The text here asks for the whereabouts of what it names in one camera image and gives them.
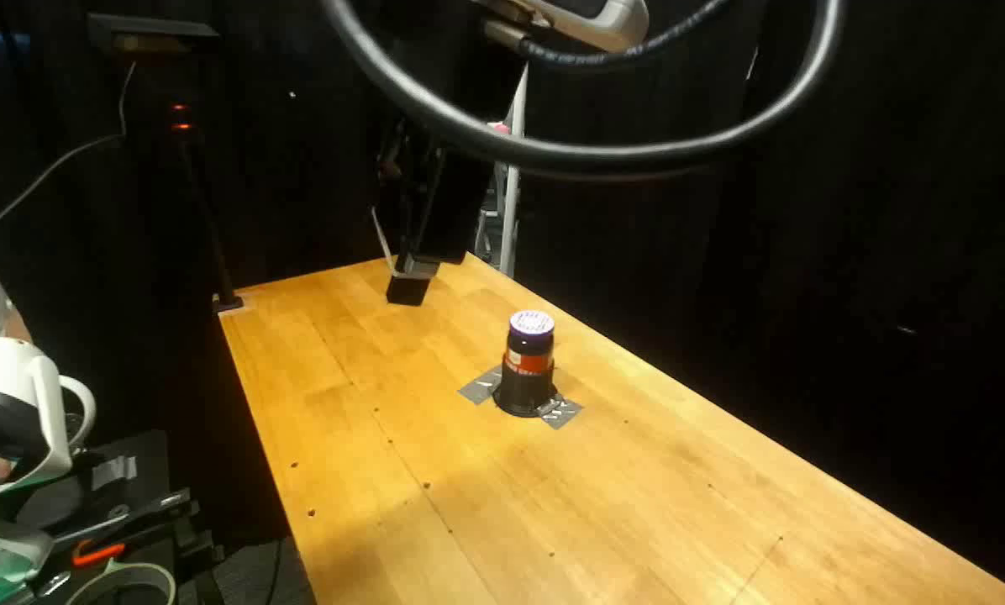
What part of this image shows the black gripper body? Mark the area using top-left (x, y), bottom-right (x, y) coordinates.
top-left (376, 113), bottom-right (475, 270)

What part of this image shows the dark cup with lid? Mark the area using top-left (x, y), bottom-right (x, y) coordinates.
top-left (491, 306), bottom-right (561, 419)

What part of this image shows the black stand with red light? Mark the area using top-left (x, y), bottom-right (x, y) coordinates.
top-left (117, 51), bottom-right (250, 313)

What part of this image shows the white rounded device housing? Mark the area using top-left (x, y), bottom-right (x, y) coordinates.
top-left (0, 334), bottom-right (101, 533)

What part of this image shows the thick black cable loop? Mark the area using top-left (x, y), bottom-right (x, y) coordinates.
top-left (319, 0), bottom-right (850, 179)

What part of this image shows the black camera on stand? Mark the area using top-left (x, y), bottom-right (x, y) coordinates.
top-left (85, 10), bottom-right (224, 60)

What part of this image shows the thin grey cable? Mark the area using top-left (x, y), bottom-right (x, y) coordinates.
top-left (0, 60), bottom-right (140, 253)

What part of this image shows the orange handled clamp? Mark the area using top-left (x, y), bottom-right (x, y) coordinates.
top-left (68, 538), bottom-right (130, 573)

